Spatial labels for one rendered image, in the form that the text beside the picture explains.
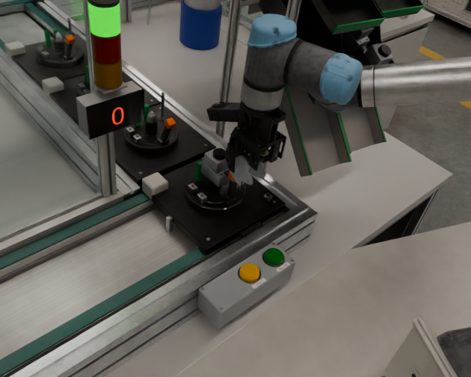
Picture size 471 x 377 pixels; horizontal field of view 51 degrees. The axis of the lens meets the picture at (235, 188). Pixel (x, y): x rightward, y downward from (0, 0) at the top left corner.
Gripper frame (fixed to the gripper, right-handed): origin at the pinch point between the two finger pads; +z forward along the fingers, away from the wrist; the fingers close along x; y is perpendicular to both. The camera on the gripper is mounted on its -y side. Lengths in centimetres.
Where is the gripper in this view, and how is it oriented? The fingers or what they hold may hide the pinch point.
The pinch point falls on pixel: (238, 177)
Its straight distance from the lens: 103.9
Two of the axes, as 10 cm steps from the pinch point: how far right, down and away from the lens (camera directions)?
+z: -1.2, 7.4, 6.7
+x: 7.4, -3.8, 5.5
